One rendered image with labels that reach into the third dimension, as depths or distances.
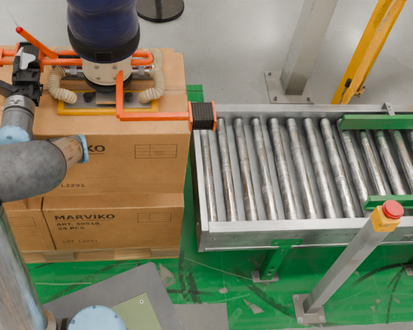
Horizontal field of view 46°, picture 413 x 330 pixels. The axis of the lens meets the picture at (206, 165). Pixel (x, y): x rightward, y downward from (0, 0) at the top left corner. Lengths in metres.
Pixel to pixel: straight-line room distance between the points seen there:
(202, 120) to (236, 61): 2.03
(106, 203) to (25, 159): 1.13
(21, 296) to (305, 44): 2.29
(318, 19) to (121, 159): 1.59
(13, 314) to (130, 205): 0.95
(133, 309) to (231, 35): 2.49
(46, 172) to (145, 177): 0.89
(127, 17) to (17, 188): 0.70
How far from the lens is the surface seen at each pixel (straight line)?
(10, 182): 1.00
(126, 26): 1.51
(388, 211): 1.70
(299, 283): 2.64
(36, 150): 1.03
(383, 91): 3.65
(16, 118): 1.51
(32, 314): 1.31
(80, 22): 1.51
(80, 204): 2.12
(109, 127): 1.67
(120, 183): 1.91
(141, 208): 2.10
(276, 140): 2.37
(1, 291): 1.22
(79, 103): 1.72
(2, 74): 2.08
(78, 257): 2.59
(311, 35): 3.00
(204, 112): 1.52
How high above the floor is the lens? 2.37
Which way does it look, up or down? 55 degrees down
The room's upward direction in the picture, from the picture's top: 10 degrees clockwise
